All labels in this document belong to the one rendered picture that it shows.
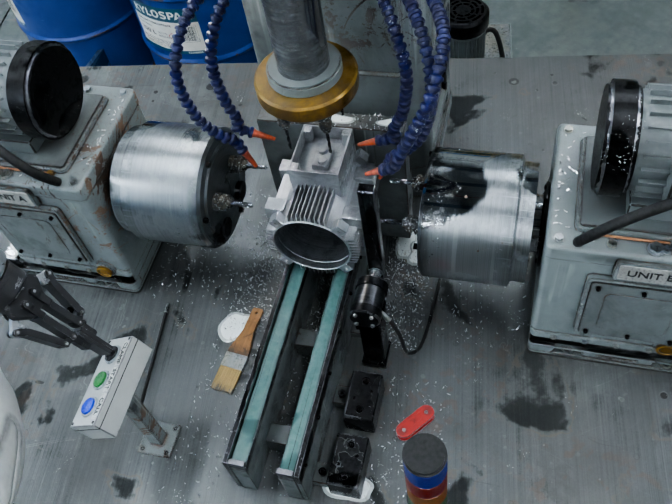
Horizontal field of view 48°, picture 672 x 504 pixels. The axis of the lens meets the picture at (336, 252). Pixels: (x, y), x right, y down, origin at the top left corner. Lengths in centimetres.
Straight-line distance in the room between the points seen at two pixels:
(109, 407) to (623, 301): 89
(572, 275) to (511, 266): 11
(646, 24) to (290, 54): 253
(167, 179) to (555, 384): 85
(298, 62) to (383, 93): 36
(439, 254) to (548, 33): 223
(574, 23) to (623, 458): 238
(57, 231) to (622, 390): 118
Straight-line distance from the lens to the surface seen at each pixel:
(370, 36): 148
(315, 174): 141
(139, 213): 153
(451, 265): 137
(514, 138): 192
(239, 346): 162
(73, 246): 168
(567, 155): 140
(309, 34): 121
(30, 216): 165
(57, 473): 164
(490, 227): 133
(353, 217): 142
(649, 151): 121
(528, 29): 351
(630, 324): 144
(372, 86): 155
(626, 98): 121
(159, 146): 151
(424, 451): 103
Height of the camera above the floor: 219
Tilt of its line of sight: 54 degrees down
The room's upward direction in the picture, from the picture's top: 12 degrees counter-clockwise
